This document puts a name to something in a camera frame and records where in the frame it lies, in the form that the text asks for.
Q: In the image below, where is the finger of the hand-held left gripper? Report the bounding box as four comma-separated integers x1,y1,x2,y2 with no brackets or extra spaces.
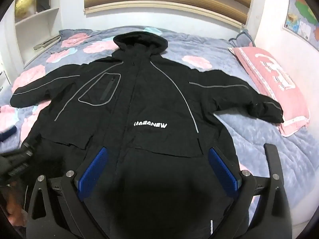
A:
0,126,17,142

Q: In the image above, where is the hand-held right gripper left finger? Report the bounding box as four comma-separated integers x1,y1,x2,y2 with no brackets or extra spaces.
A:
26,146,109,239

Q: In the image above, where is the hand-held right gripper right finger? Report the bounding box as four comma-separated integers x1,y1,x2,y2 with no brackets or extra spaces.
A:
208,143,293,239

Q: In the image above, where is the black hooded jacket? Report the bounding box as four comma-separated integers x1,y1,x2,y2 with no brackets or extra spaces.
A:
10,31,285,239

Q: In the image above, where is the floral grey pink blanket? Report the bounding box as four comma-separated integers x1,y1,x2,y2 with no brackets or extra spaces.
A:
0,26,319,232

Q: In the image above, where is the pink pillow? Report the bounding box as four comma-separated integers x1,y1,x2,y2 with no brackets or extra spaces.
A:
229,45,311,137

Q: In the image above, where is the yellow globe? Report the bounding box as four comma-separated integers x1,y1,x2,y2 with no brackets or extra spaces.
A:
15,0,34,18

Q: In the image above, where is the grey pillow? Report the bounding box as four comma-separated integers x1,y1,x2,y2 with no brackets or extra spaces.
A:
228,29,256,48

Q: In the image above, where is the white wall shelf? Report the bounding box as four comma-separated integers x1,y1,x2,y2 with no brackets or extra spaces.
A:
5,0,61,64

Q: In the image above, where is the wall map poster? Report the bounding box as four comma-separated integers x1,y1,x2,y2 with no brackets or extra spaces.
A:
284,0,319,48

